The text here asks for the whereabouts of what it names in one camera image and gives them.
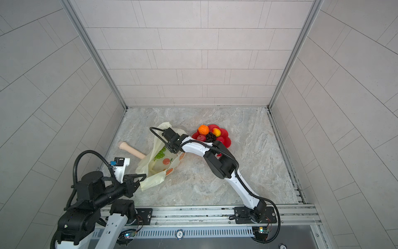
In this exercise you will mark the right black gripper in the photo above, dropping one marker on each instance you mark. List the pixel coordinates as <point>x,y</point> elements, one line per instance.
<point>170,145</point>

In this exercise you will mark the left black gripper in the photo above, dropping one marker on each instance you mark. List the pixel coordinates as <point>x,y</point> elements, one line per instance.
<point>129,182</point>

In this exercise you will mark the green grape bunch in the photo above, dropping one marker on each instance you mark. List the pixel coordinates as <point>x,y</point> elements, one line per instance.
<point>160,154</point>

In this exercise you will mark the cream plastic fruit bag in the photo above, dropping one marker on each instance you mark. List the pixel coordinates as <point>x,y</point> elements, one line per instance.
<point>157,171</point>

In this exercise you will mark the pink strawberry fruit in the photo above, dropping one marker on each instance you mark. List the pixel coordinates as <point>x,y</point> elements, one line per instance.
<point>202,138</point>

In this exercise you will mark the orange tangerine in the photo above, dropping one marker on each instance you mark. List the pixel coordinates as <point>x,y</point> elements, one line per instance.
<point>203,130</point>

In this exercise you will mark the black grape bunch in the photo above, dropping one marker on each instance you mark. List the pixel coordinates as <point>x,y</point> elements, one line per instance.
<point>210,138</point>

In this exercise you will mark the yellow red mango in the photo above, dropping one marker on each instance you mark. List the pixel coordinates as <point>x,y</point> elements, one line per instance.
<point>216,132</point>

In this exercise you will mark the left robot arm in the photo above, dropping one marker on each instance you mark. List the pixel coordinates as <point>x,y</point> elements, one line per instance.
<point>76,226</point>

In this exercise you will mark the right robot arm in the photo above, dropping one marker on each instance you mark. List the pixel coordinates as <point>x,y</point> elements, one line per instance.
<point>222,164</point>

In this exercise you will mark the beige rolling pin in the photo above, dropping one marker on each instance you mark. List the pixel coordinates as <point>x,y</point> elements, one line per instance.
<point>126,147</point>

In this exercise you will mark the red flower-shaped plate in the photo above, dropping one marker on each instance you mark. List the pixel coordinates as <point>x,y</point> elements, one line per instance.
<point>224,134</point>

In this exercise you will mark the left circuit board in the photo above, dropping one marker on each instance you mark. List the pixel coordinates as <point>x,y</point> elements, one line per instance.
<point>127,234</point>

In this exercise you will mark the circuit board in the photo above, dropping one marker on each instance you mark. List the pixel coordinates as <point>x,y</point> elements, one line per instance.
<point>127,234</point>
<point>260,234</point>

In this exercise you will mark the right circuit board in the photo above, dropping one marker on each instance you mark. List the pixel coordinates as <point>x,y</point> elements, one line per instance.
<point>260,234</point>

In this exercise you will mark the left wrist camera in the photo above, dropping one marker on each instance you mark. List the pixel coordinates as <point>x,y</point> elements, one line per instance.
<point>118,162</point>

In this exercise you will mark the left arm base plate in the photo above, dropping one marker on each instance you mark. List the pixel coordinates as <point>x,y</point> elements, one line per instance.
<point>143,217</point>

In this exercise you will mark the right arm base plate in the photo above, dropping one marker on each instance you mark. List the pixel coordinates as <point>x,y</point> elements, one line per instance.
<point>244,215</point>

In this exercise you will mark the aluminium mounting rail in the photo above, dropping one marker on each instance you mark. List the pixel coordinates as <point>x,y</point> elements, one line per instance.
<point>222,216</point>

